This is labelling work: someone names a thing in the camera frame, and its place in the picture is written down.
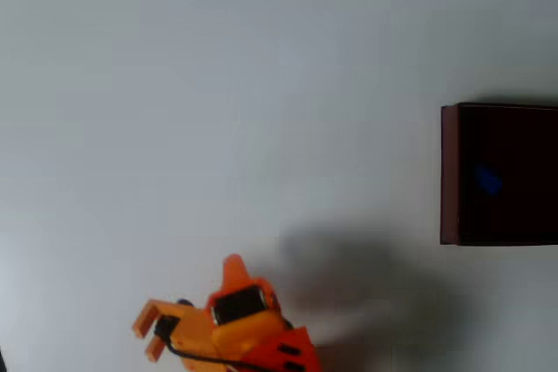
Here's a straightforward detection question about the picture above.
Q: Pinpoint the small black camera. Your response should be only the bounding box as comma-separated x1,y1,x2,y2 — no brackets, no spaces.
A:
153,315,179,342

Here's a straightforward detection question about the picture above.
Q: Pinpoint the orange camera mount bracket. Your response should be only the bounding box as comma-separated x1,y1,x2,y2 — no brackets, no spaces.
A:
131,299,215,369

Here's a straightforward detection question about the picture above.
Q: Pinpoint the thin black cable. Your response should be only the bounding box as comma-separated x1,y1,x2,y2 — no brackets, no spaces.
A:
167,336,265,369

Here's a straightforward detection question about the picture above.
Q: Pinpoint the dark red box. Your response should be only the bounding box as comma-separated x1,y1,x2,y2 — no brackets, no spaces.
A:
439,102,558,247

